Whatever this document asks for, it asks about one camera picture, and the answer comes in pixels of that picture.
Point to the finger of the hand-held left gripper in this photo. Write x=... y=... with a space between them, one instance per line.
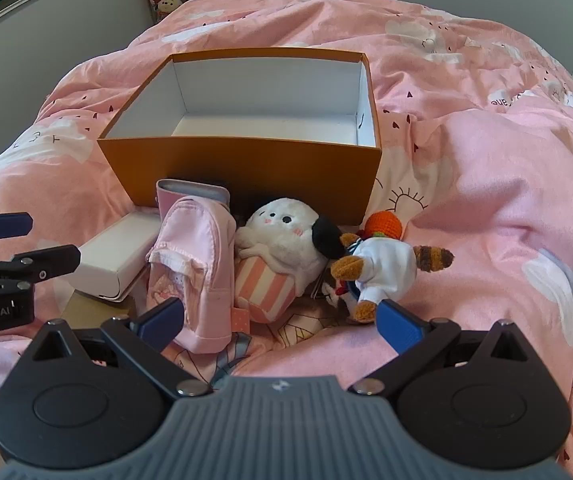
x=4 y=226
x=46 y=261

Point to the pink printed blanket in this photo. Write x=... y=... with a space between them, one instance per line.
x=466 y=160

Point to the pink mini backpack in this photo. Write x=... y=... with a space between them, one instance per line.
x=206 y=270

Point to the raccoon plush toy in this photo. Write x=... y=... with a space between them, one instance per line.
x=386 y=265

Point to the white plush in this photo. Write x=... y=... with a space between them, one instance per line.
x=281 y=240

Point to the pink case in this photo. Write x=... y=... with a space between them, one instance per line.
x=191 y=190

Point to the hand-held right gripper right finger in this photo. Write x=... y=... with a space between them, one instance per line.
x=396 y=325

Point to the orange cardboard box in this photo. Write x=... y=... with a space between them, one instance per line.
x=241 y=170

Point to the long white box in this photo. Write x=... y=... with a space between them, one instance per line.
x=111 y=255

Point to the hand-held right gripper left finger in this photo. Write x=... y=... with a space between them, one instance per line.
x=164 y=317

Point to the orange knitted tangerine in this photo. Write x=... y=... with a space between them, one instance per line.
x=384 y=224

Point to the small brown cardboard box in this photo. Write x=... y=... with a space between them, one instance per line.
x=86 y=310

